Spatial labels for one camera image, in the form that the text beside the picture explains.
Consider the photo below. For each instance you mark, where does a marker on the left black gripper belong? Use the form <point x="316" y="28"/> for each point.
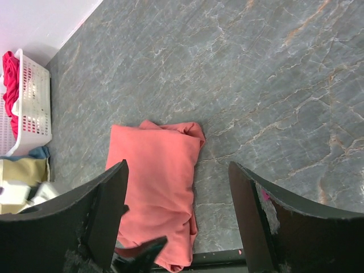
<point x="140" y="258"/>

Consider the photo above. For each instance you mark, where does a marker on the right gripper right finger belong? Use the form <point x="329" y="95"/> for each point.
<point x="284" y="232"/>

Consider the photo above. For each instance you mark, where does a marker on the white plastic laundry basket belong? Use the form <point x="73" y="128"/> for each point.
<point x="34" y="108"/>

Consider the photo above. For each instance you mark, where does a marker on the magenta t shirt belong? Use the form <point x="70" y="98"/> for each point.
<point x="11" y="82"/>

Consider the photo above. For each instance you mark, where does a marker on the salmon pink t shirt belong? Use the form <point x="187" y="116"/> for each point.
<point x="161" y="161"/>

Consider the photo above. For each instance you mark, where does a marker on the blue yellow checked pillow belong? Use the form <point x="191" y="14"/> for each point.
<point x="25" y="181"/>

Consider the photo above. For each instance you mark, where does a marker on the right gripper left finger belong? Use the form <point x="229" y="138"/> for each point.
<point x="72" y="232"/>

